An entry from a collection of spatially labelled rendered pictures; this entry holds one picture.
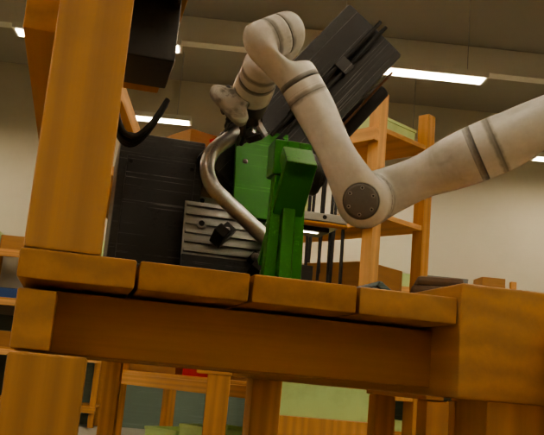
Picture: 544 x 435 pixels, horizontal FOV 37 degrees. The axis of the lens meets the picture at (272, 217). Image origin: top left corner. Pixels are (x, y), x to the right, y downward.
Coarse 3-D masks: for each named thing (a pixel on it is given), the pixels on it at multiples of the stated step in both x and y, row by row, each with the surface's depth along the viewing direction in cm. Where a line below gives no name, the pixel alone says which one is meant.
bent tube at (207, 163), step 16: (224, 144) 161; (208, 160) 159; (208, 176) 157; (208, 192) 157; (224, 192) 156; (224, 208) 157; (240, 208) 156; (240, 224) 157; (256, 224) 155; (256, 240) 156
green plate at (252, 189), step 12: (252, 144) 172; (264, 144) 173; (240, 156) 170; (252, 156) 171; (264, 156) 172; (240, 168) 169; (252, 168) 170; (264, 168) 171; (240, 180) 168; (252, 180) 169; (264, 180) 169; (240, 192) 167; (252, 192) 167; (264, 192) 168; (252, 204) 166; (264, 204) 167; (264, 216) 166
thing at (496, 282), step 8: (408, 280) 1016; (464, 280) 1016; (480, 280) 1028; (488, 280) 1022; (496, 280) 1023; (504, 280) 1024; (408, 288) 1002; (512, 288) 1014; (400, 424) 980; (400, 432) 973
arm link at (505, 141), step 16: (512, 112) 126; (528, 112) 124; (480, 128) 127; (496, 128) 125; (512, 128) 124; (528, 128) 124; (480, 144) 126; (496, 144) 125; (512, 144) 124; (528, 144) 124; (496, 160) 126; (512, 160) 126; (528, 160) 127
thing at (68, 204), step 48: (96, 0) 102; (96, 48) 101; (48, 96) 98; (96, 96) 100; (48, 144) 97; (96, 144) 99; (48, 192) 96; (96, 192) 98; (48, 240) 96; (96, 240) 97
